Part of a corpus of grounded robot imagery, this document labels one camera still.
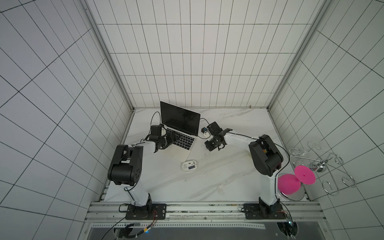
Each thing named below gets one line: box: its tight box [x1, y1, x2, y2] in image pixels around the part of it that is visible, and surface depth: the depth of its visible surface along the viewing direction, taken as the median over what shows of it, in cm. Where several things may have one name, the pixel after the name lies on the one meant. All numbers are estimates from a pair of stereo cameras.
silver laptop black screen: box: [160, 101, 201, 162], surface depth 102 cm
